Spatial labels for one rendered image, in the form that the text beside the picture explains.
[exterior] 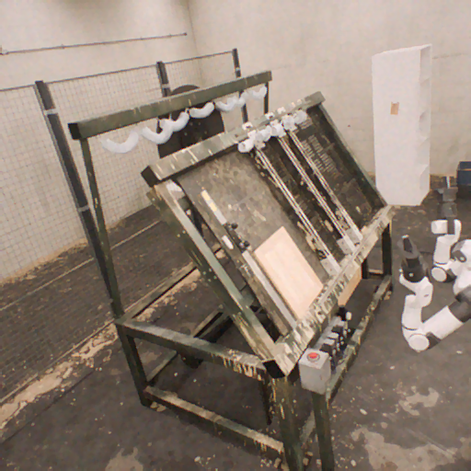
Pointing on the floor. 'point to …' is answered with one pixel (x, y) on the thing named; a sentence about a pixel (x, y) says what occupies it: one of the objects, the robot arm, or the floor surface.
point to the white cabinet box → (402, 123)
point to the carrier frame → (286, 412)
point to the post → (323, 430)
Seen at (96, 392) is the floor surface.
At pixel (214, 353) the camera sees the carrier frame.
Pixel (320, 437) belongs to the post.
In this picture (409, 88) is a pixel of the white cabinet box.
